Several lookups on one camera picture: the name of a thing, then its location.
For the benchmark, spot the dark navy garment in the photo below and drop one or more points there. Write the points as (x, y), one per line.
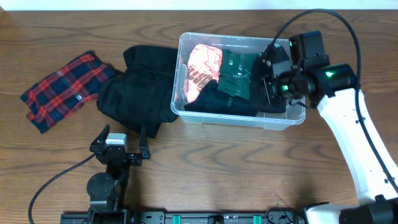
(211, 100)

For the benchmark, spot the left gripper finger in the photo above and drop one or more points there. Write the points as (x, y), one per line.
(101, 138)
(143, 144)

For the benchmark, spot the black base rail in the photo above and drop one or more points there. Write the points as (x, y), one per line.
(130, 217)

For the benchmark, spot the black cloth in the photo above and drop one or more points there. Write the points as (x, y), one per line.
(261, 97)

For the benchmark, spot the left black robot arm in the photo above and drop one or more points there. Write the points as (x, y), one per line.
(106, 189)

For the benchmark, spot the clear plastic storage bin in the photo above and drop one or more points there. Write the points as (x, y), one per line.
(237, 44)

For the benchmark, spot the large black garment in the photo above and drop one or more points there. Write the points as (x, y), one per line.
(141, 96)

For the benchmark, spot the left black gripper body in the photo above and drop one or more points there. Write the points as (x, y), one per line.
(134, 161)

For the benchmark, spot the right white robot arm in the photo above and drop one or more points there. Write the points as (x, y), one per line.
(333, 90)

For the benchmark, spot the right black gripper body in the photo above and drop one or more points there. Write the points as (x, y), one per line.
(291, 85)

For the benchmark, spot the pink printed shirt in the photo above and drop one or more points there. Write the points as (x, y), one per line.
(204, 65)

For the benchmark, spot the dark green cloth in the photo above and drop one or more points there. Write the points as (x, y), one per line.
(235, 74)

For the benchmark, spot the red plaid cloth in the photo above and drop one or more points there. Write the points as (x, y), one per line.
(65, 91)

